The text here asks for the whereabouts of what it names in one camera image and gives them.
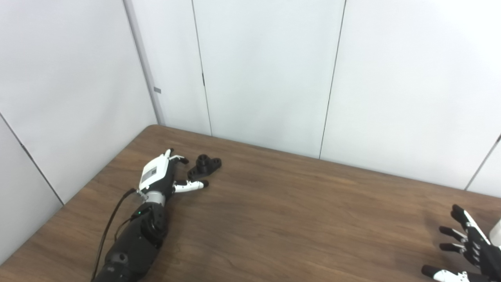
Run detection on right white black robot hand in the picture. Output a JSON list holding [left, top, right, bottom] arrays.
[[422, 204, 501, 282]]

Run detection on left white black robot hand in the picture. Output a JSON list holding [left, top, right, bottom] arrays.
[[138, 148, 209, 196]]

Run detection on round white block with holes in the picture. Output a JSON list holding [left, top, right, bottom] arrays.
[[489, 219, 501, 248]]

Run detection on black flanged holder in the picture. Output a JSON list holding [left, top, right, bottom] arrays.
[[187, 154, 222, 182]]

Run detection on gray partition corner post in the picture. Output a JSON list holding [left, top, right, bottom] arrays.
[[123, 0, 165, 126]]

